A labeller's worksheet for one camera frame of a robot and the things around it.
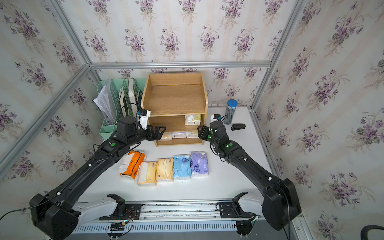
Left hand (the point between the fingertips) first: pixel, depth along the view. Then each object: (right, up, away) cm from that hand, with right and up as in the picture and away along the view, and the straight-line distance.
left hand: (161, 128), depth 74 cm
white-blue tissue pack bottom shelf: (+7, -6, +22) cm, 24 cm away
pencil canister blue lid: (+42, +15, +22) cm, 50 cm away
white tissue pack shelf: (+16, +4, +9) cm, 19 cm away
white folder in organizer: (-22, +19, +19) cm, 35 cm away
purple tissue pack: (+20, -21, +10) cm, 30 cm away
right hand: (+21, -1, +6) cm, 22 cm away
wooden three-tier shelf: (+8, +14, +7) cm, 18 cm away
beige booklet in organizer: (-32, +21, +24) cm, 45 cm away
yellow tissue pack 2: (0, -25, +7) cm, 26 cm away
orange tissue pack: (-18, -20, +8) cm, 28 cm away
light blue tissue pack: (+10, -23, +8) cm, 27 cm away
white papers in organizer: (-38, +16, +14) cm, 43 cm away
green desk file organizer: (-30, +20, +24) cm, 43 cm away
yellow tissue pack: (-9, -26, +7) cm, 28 cm away
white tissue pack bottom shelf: (+16, -6, +22) cm, 28 cm away
